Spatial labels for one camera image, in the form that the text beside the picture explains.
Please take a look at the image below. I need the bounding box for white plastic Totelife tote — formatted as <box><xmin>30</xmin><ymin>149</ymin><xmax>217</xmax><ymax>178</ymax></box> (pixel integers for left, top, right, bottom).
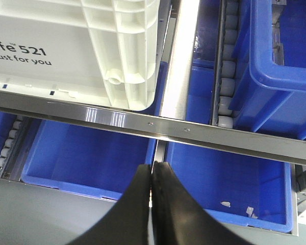
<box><xmin>0</xmin><ymin>1</ymin><xmax>160</xmax><ymax>111</ymax></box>

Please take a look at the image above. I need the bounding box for right shelf lower roller track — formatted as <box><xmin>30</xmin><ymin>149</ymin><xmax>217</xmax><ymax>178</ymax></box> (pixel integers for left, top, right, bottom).
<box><xmin>0</xmin><ymin>115</ymin><xmax>29</xmax><ymax>178</ymax></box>

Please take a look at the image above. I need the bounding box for blue bin right shelf upper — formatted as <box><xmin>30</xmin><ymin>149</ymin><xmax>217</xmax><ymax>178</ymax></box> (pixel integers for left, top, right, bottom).
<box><xmin>229</xmin><ymin>1</ymin><xmax>306</xmax><ymax>140</ymax></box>

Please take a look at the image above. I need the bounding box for shelf roller track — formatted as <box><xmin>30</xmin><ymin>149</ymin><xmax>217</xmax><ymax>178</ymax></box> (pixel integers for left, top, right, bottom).
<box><xmin>211</xmin><ymin>1</ymin><xmax>239</xmax><ymax>129</ymax></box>
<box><xmin>0</xmin><ymin>115</ymin><xmax>29</xmax><ymax>178</ymax></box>

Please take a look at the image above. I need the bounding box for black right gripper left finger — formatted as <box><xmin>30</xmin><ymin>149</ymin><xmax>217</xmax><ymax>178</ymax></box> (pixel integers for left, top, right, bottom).
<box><xmin>71</xmin><ymin>164</ymin><xmax>150</xmax><ymax>244</ymax></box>

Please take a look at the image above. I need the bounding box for blue bin right shelf lower-middle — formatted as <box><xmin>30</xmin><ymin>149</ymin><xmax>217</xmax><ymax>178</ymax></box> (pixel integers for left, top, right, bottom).
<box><xmin>21</xmin><ymin>120</ymin><xmax>156</xmax><ymax>201</ymax></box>

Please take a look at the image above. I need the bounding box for blue bin right shelf lower-right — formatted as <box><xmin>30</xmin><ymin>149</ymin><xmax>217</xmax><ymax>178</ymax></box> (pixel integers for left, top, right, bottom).
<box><xmin>166</xmin><ymin>143</ymin><xmax>293</xmax><ymax>233</ymax></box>

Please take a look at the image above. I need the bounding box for steel right shelf front rail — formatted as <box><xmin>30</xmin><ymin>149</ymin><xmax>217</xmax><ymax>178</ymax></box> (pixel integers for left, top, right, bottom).
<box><xmin>0</xmin><ymin>91</ymin><xmax>306</xmax><ymax>166</ymax></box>

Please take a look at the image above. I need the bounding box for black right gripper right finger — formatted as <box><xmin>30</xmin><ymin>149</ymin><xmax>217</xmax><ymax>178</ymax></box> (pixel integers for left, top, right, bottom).
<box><xmin>152</xmin><ymin>162</ymin><xmax>250</xmax><ymax>244</ymax></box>

